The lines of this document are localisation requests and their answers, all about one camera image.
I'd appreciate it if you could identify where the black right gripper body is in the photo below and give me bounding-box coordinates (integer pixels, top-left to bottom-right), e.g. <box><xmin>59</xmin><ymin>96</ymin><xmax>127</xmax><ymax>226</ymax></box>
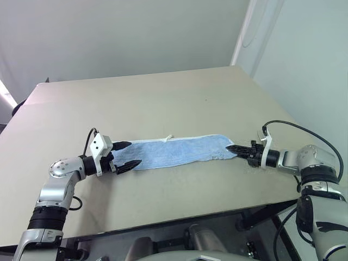
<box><xmin>246</xmin><ymin>139</ymin><xmax>265</xmax><ymax>167</ymax></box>

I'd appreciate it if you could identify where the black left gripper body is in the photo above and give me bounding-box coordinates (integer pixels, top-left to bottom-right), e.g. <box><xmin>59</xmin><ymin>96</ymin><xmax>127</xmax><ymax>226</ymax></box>
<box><xmin>100</xmin><ymin>151</ymin><xmax>118</xmax><ymax>175</ymax></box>

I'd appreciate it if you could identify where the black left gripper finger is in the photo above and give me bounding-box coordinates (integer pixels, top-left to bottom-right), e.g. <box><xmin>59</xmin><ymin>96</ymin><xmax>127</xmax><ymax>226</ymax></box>
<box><xmin>115</xmin><ymin>159</ymin><xmax>143</xmax><ymax>175</ymax></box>
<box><xmin>111</xmin><ymin>140</ymin><xmax>132</xmax><ymax>152</ymax></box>

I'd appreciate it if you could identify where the light blue towel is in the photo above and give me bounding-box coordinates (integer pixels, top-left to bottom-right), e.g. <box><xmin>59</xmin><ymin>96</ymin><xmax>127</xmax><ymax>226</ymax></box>
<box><xmin>110</xmin><ymin>133</ymin><xmax>236</xmax><ymax>172</ymax></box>

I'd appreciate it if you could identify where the dark grey rounded shape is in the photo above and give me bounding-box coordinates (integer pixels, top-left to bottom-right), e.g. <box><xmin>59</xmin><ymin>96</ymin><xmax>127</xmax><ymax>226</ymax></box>
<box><xmin>186</xmin><ymin>223</ymin><xmax>228</xmax><ymax>253</ymax></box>

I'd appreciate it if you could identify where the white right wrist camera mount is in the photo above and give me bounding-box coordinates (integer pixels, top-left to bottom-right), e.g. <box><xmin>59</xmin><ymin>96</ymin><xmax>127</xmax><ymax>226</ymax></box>
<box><xmin>256</xmin><ymin>127</ymin><xmax>273</xmax><ymax>170</ymax></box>

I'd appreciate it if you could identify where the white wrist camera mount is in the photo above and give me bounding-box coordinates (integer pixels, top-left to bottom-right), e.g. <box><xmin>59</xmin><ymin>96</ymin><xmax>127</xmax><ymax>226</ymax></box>
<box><xmin>89</xmin><ymin>133</ymin><xmax>114</xmax><ymax>177</ymax></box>
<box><xmin>256</xmin><ymin>127</ymin><xmax>273</xmax><ymax>170</ymax></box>

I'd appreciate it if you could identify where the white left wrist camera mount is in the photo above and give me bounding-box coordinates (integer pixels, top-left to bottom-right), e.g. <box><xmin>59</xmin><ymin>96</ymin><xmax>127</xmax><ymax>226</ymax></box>
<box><xmin>89</xmin><ymin>133</ymin><xmax>114</xmax><ymax>177</ymax></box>

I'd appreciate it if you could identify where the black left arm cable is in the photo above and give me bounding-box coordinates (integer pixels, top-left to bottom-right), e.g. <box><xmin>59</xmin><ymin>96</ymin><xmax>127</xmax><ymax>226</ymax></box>
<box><xmin>83</xmin><ymin>127</ymin><xmax>100</xmax><ymax>158</ymax></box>

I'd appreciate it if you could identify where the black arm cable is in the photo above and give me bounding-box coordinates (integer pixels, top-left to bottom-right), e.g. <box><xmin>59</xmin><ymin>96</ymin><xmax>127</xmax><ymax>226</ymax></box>
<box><xmin>83</xmin><ymin>127</ymin><xmax>100</xmax><ymax>158</ymax></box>
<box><xmin>261</xmin><ymin>120</ymin><xmax>343</xmax><ymax>182</ymax></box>

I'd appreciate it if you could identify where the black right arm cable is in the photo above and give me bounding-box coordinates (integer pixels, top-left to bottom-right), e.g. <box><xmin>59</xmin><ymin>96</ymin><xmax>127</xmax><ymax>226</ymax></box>
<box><xmin>261</xmin><ymin>120</ymin><xmax>343</xmax><ymax>182</ymax></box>

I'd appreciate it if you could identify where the black table frame bar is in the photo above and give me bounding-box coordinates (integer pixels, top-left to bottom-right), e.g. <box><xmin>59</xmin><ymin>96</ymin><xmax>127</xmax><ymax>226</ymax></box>
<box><xmin>236</xmin><ymin>200</ymin><xmax>299</xmax><ymax>232</ymax></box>

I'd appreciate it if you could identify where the black lower body cable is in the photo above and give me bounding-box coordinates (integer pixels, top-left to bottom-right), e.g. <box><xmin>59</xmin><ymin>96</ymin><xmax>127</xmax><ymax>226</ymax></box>
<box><xmin>272</xmin><ymin>208</ymin><xmax>318</xmax><ymax>261</ymax></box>

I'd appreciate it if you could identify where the white wall cord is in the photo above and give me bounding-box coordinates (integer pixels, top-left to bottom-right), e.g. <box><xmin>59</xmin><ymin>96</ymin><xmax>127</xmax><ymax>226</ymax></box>
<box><xmin>241</xmin><ymin>0</ymin><xmax>277</xmax><ymax>49</ymax></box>

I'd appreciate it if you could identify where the white corner post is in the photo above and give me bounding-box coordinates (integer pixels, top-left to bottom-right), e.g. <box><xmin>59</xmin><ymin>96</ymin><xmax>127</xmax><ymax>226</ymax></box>
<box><xmin>229</xmin><ymin>0</ymin><xmax>272</xmax><ymax>79</ymax></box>

